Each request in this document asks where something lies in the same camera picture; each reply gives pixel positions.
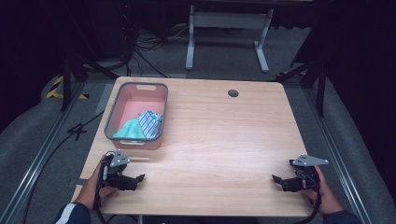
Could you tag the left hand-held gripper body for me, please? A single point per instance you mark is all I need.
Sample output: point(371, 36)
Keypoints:
point(115, 161)

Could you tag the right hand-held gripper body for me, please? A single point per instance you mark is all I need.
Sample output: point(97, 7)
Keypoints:
point(306, 168)

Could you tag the person's right hand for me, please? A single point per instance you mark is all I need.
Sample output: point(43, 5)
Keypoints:
point(327, 196)

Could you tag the person's left hand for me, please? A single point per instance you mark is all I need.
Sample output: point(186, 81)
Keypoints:
point(90, 189)

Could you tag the teal cloth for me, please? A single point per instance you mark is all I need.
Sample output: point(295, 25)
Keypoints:
point(130, 130)

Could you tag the blue white striped cloth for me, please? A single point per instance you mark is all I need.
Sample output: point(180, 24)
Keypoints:
point(151, 123)

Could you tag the pink basin with grey rim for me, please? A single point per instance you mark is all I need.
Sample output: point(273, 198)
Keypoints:
point(141, 96)

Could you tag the black tripod stand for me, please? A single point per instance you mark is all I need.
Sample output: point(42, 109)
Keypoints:
point(66, 84)
point(320, 84)

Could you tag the yellow black floor tape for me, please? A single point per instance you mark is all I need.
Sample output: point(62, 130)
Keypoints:
point(54, 91)

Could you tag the aluminium floor rail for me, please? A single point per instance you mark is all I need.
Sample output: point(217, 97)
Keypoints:
point(336, 149)
point(37, 161)

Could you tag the white metal desk frame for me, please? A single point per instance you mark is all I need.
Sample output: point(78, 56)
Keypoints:
point(229, 20)

